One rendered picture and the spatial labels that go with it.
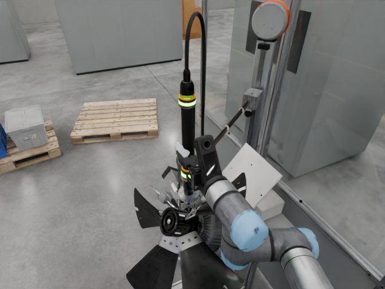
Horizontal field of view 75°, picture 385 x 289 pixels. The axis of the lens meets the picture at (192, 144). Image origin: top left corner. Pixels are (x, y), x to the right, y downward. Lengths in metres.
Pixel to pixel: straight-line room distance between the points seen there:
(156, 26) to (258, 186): 5.52
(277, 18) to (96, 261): 2.24
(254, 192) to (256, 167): 0.12
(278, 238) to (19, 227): 2.71
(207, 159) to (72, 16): 5.59
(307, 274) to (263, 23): 0.99
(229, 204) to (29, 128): 3.24
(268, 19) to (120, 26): 5.14
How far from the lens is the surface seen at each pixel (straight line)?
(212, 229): 1.15
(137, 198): 1.34
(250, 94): 1.24
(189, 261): 1.03
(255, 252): 0.63
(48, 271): 2.64
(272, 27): 1.24
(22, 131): 3.63
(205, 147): 0.61
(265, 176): 1.16
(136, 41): 6.29
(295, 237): 0.65
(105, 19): 6.10
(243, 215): 0.54
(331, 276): 1.67
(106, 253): 2.54
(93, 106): 4.46
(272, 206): 1.54
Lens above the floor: 2.10
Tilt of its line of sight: 37 degrees down
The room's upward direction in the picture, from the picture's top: straight up
